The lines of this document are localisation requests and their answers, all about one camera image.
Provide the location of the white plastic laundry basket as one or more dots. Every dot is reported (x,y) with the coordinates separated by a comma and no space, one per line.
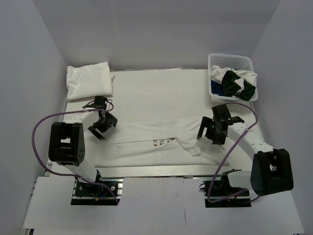
(229,61)

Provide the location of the dark green white t shirt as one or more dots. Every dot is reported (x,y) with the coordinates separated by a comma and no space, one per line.
(239,84)

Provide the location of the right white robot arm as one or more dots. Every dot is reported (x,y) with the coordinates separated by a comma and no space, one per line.
(271,170)

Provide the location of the white graphic t shirt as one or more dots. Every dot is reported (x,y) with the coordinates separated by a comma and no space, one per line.
(155,143)

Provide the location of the blue t shirt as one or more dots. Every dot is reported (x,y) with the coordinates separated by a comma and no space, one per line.
(216,88)

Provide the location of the folded white t shirt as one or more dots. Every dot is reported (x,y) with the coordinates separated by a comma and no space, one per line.
(88,81)

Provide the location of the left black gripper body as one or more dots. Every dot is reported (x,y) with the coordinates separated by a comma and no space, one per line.
(102,125)

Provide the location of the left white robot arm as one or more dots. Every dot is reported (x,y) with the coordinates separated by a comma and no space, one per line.
(67,142)

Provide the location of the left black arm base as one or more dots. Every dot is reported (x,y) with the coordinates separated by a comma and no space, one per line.
(85,194)

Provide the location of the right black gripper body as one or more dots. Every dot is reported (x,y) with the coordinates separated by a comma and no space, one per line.
(212,131)

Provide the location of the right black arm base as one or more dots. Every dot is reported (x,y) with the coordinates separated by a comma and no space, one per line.
(221,188)

